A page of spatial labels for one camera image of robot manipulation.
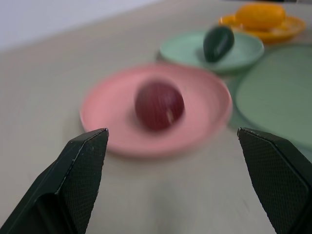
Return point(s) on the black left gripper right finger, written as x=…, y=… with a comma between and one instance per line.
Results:
x=275, y=180

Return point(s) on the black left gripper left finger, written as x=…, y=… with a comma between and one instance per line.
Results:
x=73, y=185

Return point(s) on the pink plate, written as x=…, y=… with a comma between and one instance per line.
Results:
x=195, y=97

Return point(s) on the yellow plate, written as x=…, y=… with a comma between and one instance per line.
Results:
x=290, y=30

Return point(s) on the light green plate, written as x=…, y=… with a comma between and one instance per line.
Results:
x=185, y=50

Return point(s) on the green oval tray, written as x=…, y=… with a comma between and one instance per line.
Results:
x=275, y=90

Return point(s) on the red round fruit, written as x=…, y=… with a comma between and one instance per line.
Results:
x=158, y=106

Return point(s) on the dark green avocado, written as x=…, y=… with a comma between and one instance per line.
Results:
x=218, y=45

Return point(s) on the yellow orange fruit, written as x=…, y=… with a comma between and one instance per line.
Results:
x=260, y=15

